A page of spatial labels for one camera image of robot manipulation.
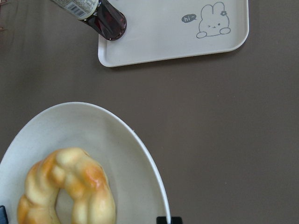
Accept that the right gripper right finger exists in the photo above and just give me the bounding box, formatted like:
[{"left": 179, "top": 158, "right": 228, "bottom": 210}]
[{"left": 171, "top": 217, "right": 182, "bottom": 224}]

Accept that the dark tea bottle on tray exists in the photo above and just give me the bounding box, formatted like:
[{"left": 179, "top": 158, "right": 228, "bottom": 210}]
[{"left": 53, "top": 0, "right": 127, "bottom": 41}]

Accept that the cream rabbit tray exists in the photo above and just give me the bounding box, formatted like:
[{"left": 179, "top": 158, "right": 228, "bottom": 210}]
[{"left": 98, "top": 0, "right": 249, "bottom": 67}]

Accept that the glazed twisted donut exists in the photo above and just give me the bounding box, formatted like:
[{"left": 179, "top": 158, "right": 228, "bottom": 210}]
[{"left": 17, "top": 147, "right": 116, "bottom": 224}]

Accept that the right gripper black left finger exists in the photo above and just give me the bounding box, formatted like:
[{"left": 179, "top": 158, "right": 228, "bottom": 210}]
[{"left": 156, "top": 217, "right": 168, "bottom": 224}]

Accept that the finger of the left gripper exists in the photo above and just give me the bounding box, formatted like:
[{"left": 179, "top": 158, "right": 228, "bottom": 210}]
[{"left": 0, "top": 205, "right": 8, "bottom": 224}]

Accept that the white round plate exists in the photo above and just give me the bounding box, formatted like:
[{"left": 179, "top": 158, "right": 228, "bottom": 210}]
[{"left": 0, "top": 102, "right": 171, "bottom": 224}]

